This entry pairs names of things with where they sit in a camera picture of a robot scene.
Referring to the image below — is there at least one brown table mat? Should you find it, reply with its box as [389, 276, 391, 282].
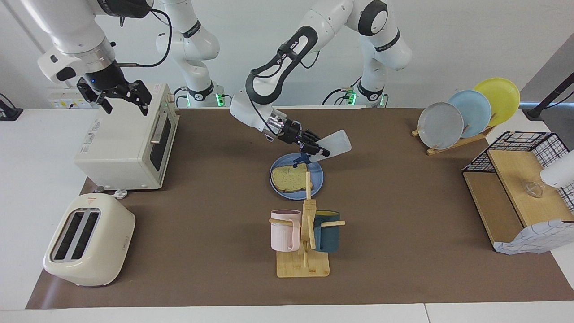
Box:
[26, 108, 574, 309]

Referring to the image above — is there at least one cream two-slot toaster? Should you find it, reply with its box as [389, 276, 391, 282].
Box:
[43, 193, 136, 287]

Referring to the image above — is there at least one grey round plate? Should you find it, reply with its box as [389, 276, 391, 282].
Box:
[417, 102, 464, 150]

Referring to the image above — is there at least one translucent blue-capped seasoning bottle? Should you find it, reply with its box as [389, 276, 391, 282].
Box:
[291, 130, 352, 169]

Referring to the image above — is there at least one wooden mug rack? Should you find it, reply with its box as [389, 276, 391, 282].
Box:
[269, 172, 346, 278]

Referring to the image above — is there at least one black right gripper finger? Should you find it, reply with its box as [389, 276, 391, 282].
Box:
[76, 79, 113, 114]
[117, 80, 152, 116]

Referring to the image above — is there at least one white cylindrical object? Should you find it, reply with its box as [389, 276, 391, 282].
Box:
[540, 150, 574, 188]

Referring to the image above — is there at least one white wall power strip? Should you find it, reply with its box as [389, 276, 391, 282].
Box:
[47, 87, 97, 109]

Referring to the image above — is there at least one teal mug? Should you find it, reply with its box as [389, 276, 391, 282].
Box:
[313, 210, 341, 253]

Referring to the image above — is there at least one wooden plate rack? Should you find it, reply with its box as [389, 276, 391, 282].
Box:
[412, 126, 496, 156]

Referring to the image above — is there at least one black wire basket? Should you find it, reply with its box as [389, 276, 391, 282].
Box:
[462, 131, 574, 211]

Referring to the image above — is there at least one pink ribbed mug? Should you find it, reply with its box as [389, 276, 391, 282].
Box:
[271, 210, 302, 252]

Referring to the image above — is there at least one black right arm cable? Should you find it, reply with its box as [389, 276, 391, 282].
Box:
[112, 7, 173, 69]

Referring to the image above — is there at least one toasted bread slice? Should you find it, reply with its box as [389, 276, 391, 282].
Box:
[271, 162, 310, 193]

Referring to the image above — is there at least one black clamp base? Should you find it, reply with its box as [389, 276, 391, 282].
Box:
[0, 93, 24, 122]

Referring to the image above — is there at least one light blue round plate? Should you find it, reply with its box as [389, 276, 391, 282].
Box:
[448, 90, 492, 139]

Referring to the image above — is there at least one yellow round plate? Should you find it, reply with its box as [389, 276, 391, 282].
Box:
[473, 78, 521, 127]

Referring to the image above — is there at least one wooden shelf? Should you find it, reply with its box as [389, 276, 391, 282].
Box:
[463, 149, 574, 252]

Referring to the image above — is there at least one white toaster oven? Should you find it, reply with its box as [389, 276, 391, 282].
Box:
[74, 83, 180, 191]

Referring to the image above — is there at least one white checked cloth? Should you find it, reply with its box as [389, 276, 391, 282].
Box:
[495, 219, 574, 255]

